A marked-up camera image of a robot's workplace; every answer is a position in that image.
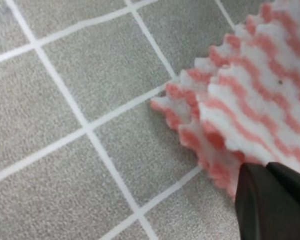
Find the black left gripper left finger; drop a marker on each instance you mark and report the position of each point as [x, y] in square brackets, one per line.
[264, 209]

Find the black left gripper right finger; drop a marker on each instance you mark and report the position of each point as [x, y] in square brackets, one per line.
[288, 178]

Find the pink white wavy towel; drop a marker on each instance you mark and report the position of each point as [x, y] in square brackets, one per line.
[241, 104]

